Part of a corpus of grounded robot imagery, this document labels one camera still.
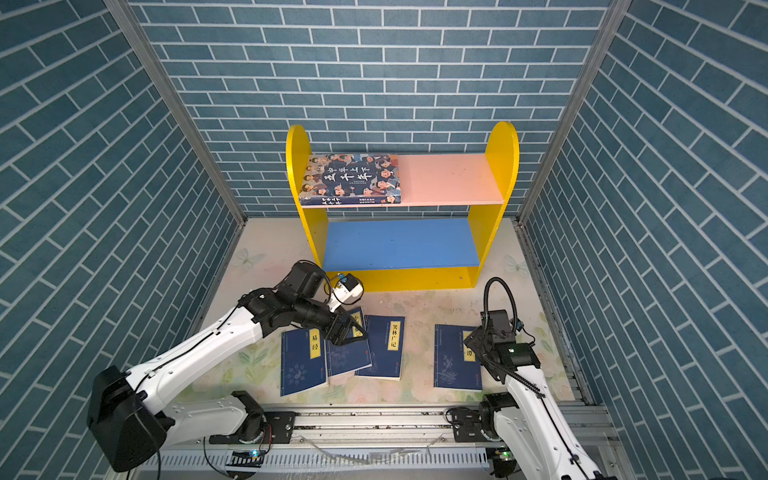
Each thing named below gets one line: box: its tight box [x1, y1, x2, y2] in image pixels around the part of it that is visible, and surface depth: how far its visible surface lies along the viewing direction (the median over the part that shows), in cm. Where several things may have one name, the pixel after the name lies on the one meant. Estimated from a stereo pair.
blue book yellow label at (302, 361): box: [280, 327, 329, 397], surface depth 84 cm
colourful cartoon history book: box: [299, 153, 402, 206], surface depth 72 cm
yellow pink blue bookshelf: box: [285, 122, 520, 291], surface depth 77 cm
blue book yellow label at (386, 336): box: [354, 314, 405, 381], surface depth 87 cm
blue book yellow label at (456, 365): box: [434, 324, 482, 390], surface depth 86 cm
